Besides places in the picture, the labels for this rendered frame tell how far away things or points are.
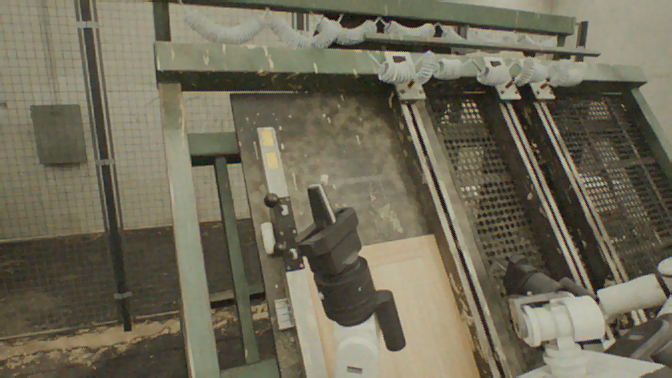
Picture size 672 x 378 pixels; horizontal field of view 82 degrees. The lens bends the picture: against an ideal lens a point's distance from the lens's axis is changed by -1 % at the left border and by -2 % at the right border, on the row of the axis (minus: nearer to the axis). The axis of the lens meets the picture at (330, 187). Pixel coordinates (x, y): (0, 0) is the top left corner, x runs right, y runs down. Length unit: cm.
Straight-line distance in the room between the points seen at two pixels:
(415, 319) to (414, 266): 15
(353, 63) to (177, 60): 53
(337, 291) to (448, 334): 67
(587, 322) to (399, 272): 56
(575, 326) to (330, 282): 39
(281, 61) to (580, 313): 97
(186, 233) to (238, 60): 51
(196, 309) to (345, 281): 47
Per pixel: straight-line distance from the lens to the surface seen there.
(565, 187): 172
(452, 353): 122
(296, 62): 126
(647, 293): 118
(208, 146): 120
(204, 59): 120
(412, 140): 131
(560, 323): 74
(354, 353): 64
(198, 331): 97
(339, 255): 58
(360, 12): 183
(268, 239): 105
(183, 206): 103
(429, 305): 120
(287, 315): 105
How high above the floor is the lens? 178
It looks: 14 degrees down
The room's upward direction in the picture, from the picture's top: straight up
